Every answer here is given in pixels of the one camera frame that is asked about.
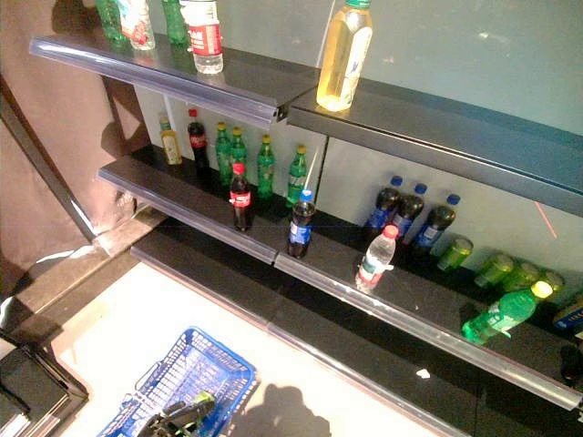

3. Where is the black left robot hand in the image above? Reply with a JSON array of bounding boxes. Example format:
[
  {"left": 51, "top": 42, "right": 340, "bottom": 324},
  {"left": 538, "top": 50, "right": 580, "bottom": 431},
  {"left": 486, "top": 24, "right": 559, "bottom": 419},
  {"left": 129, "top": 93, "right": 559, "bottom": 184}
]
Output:
[{"left": 136, "top": 399, "right": 216, "bottom": 437}]

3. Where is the blue plastic shopping basket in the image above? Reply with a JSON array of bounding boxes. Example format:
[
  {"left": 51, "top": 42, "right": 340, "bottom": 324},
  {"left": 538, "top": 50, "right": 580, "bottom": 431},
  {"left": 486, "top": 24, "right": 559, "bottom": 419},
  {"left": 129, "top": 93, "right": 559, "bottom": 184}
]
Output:
[{"left": 94, "top": 326, "right": 259, "bottom": 437}]

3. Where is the clear water bottle red label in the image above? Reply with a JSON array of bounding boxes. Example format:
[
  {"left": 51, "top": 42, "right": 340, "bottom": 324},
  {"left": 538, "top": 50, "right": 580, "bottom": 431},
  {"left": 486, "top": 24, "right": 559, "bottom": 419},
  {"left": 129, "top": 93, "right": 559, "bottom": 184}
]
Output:
[{"left": 354, "top": 224, "right": 400, "bottom": 293}]

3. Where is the black display counter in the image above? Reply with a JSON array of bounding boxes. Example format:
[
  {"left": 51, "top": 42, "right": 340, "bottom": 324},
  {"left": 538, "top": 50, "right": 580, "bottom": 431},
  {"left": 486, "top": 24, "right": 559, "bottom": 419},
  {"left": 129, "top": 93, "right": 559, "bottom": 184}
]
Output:
[{"left": 0, "top": 334, "right": 90, "bottom": 437}]

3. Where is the black base shelf board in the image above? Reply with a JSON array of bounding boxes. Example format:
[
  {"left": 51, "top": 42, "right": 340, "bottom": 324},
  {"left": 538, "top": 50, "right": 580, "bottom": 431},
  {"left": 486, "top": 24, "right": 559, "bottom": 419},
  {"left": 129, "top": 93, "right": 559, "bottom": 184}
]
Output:
[
  {"left": 129, "top": 217, "right": 297, "bottom": 331},
  {"left": 268, "top": 272, "right": 583, "bottom": 437}
]

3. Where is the dark stone plinth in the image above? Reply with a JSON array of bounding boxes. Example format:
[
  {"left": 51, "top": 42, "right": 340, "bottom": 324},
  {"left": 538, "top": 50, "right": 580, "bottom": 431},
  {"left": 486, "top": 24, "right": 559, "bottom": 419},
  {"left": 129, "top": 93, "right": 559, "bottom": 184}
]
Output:
[{"left": 0, "top": 207, "right": 168, "bottom": 336}]

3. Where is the dark shelf board clear strip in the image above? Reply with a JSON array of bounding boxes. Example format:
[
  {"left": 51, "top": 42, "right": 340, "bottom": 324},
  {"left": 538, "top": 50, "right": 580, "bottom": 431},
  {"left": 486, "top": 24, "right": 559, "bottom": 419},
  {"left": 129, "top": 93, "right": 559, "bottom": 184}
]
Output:
[
  {"left": 28, "top": 31, "right": 320, "bottom": 129},
  {"left": 97, "top": 144, "right": 292, "bottom": 266},
  {"left": 274, "top": 207, "right": 583, "bottom": 411}
]

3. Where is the Coca-Cola bottle red cap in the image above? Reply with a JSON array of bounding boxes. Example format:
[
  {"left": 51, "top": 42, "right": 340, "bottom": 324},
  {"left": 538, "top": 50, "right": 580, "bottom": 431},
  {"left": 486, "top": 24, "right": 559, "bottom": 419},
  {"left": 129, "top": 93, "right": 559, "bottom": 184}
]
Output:
[
  {"left": 187, "top": 107, "right": 211, "bottom": 178},
  {"left": 228, "top": 162, "right": 253, "bottom": 233}
]

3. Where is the small yellow tea bottle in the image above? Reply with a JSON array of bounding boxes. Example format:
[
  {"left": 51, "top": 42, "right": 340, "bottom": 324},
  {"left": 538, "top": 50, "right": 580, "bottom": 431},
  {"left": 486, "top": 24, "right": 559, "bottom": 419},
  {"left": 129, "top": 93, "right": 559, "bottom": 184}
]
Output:
[{"left": 158, "top": 116, "right": 184, "bottom": 167}]

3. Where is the large water bottle red label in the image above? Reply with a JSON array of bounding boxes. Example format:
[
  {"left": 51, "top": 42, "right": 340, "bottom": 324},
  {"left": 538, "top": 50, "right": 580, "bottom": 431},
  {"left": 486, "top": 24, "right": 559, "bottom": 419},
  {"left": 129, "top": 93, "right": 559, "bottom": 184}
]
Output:
[{"left": 179, "top": 0, "right": 225, "bottom": 76}]

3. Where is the dark shelf board plain edge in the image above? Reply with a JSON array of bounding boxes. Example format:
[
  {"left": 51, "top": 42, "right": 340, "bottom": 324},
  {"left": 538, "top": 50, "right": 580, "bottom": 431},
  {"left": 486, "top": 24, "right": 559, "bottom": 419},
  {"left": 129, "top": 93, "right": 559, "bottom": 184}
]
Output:
[{"left": 286, "top": 76, "right": 583, "bottom": 219}]

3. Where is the large green soda bottle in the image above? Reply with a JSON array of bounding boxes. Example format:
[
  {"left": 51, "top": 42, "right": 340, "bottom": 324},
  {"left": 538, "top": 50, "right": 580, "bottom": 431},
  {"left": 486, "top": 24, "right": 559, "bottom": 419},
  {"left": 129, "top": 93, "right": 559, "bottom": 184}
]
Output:
[
  {"left": 160, "top": 0, "right": 190, "bottom": 46},
  {"left": 94, "top": 0, "right": 130, "bottom": 46}
]

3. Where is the large yellow tea bottle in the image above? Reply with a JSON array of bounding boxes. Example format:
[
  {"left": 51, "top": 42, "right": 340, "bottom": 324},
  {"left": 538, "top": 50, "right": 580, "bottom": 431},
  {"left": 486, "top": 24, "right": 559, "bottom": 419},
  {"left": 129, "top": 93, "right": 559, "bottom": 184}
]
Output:
[{"left": 315, "top": 0, "right": 374, "bottom": 113}]

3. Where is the blue Oreo cookie box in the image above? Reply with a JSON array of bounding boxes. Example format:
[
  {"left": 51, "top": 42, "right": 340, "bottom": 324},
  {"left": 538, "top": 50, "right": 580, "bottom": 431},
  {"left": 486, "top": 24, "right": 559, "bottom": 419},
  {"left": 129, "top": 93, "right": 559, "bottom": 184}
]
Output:
[{"left": 551, "top": 293, "right": 583, "bottom": 332}]

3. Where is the dark metal frame post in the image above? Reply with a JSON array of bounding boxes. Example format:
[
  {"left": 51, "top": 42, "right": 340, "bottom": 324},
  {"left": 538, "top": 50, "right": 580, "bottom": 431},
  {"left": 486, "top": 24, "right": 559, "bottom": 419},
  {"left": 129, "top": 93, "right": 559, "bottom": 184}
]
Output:
[{"left": 0, "top": 75, "right": 97, "bottom": 242}]

